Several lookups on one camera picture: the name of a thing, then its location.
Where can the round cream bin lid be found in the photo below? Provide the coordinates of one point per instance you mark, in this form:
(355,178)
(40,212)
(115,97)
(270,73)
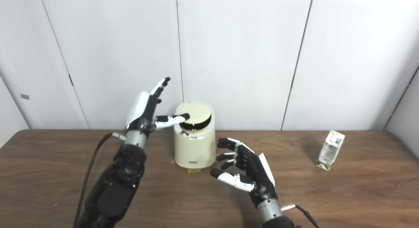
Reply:
(195,112)

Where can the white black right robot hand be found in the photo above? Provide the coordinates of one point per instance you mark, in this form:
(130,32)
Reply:
(255,175)

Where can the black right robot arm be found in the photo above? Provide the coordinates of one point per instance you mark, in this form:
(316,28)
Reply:
(273,216)

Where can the black wall panel clip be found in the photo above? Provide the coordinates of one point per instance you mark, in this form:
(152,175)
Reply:
(70,80)

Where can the cream-colored bin body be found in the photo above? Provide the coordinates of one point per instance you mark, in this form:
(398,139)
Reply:
(194,149)

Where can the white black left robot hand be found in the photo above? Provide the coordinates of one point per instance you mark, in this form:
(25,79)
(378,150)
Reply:
(144,110)

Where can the white green milk carton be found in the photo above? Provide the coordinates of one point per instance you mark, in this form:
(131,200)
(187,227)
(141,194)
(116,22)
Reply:
(330,150)

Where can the small grey wall label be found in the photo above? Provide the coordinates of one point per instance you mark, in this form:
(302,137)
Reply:
(25,97)

